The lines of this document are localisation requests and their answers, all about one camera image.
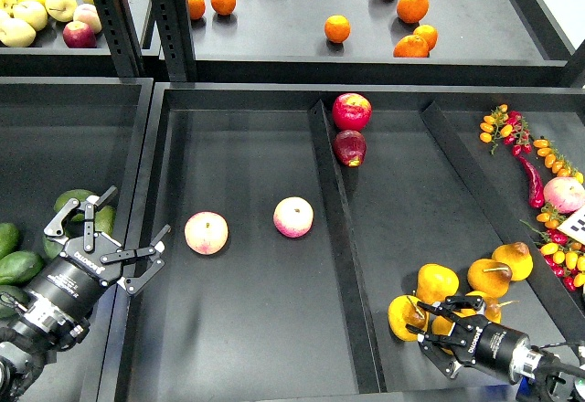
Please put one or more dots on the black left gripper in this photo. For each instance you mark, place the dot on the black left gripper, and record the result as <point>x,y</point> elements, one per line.
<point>89,264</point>

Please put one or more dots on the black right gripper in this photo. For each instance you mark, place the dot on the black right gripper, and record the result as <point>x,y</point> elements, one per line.
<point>501,352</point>

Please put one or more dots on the yellow pear with brown spot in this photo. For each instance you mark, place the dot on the yellow pear with brown spot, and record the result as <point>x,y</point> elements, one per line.
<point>404,310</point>

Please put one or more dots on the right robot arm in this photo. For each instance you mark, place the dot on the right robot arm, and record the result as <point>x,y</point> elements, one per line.
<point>550,379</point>

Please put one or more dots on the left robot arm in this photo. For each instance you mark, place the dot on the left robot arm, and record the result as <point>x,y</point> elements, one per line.
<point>27,347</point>

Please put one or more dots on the yellow pear bottom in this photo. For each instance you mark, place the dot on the yellow pear bottom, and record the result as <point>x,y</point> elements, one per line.
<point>491,308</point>

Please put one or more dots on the green avocado right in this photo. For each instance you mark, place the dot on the green avocado right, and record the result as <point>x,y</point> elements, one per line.
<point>104,220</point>

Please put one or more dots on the green avocado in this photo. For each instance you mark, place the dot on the green avocado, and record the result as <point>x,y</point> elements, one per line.
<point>9,238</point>
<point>20,267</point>
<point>9,296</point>
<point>104,220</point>
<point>79,194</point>
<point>51,248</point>

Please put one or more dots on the yellow pear left of gripper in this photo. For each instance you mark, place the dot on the yellow pear left of gripper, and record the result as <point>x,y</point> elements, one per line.
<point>436,282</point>

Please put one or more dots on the green avocado upper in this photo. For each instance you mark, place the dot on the green avocado upper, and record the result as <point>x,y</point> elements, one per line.
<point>79,194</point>

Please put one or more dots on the yellow pear with stem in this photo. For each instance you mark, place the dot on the yellow pear with stem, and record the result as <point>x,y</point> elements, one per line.
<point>490,276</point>

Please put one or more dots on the green avocado middle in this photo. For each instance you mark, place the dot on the green avocado middle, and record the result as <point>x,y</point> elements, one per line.
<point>51,248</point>

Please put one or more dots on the yellow pear far right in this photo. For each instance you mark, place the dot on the yellow pear far right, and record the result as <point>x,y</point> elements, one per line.
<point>518,257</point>

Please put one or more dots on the green avocado far left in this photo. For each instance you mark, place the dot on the green avocado far left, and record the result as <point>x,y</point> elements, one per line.
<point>9,238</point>

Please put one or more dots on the green avocado lower left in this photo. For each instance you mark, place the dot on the green avocado lower left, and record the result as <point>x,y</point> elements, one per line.
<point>20,267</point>

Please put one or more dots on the green avocado bottom left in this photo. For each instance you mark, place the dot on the green avocado bottom left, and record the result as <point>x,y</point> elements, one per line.
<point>9,296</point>

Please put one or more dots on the pink apple left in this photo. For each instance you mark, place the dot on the pink apple left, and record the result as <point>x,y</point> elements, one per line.
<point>206,232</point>

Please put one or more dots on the black left tray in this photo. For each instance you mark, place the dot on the black left tray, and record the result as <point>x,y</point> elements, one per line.
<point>58,134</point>

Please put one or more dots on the mixed cherry tomato cluster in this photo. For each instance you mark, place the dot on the mixed cherry tomato cluster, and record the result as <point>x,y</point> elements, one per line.
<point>564,255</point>

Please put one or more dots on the black divided tray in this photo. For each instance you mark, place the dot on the black divided tray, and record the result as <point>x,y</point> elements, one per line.
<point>271,318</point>

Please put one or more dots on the pink apple centre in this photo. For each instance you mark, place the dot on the pink apple centre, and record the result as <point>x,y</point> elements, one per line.
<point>293,217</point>

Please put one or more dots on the red chili pepper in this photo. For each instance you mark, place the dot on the red chili pepper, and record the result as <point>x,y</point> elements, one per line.
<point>536,197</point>

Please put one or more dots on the checkered marker tag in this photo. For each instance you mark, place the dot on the checkered marker tag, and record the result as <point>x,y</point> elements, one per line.
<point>574,226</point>

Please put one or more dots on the dark red apple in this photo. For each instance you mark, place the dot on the dark red apple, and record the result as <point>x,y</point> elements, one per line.
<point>350,148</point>

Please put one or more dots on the pink peach apple right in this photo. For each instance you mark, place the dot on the pink peach apple right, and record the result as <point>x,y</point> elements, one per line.
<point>564,193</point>

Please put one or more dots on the red apple on shelf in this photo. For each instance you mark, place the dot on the red apple on shelf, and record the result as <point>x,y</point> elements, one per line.
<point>77,34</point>

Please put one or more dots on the orange tomato vine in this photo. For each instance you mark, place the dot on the orange tomato vine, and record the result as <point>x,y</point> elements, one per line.
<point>556,162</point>

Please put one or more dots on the pink peach on shelf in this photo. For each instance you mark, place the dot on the pink peach on shelf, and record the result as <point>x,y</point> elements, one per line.
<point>87,13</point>

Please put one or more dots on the orange cherry tomato bunch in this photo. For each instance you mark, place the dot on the orange cherry tomato bunch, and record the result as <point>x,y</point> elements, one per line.
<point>503,126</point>

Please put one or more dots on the bright red apple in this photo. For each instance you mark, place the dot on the bright red apple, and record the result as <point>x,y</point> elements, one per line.
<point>351,111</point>

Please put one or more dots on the pale yellow apple front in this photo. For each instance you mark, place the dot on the pale yellow apple front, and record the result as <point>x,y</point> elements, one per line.
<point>17,33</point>

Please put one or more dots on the pale yellow apple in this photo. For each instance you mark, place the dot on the pale yellow apple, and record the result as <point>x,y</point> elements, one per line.
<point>17,33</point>
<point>33,12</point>

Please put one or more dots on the yellow apple with stem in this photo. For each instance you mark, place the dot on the yellow apple with stem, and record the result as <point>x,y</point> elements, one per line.
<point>61,10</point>

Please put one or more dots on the pale yellow apple middle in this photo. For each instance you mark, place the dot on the pale yellow apple middle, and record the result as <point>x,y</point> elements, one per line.
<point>33,12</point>

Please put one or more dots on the orange top left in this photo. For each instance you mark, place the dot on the orange top left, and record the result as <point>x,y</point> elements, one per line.
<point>224,7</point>

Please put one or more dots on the orange lower right front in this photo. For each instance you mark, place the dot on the orange lower right front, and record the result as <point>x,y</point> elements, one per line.
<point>411,46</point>

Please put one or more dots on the orange lower right back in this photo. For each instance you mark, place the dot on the orange lower right back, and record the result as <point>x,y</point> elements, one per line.
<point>428,33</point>

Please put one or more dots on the black perforated shelf post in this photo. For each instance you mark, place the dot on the black perforated shelf post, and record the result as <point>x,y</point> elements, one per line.
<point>119,31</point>

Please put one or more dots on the orange behind post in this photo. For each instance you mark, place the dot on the orange behind post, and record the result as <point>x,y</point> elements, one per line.
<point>196,9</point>

